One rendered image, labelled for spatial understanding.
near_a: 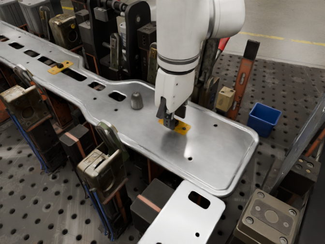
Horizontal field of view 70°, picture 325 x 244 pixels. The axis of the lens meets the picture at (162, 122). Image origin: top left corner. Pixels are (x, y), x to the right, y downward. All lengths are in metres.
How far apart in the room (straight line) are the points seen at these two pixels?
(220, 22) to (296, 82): 1.05
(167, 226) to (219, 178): 0.15
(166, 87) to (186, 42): 0.10
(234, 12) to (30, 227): 0.80
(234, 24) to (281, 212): 0.33
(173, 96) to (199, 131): 0.15
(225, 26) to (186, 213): 0.35
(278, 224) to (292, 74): 1.15
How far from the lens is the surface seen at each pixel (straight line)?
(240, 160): 0.57
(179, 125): 0.60
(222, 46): 0.70
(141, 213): 0.50
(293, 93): 1.35
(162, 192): 0.52
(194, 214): 0.48
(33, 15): 1.15
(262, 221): 0.44
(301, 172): 0.50
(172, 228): 0.47
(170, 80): 0.47
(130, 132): 0.60
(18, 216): 0.92
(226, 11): 0.44
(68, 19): 1.04
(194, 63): 0.46
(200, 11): 0.42
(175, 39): 0.42
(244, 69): 0.61
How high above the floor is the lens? 1.44
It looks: 46 degrees down
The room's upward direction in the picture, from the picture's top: straight up
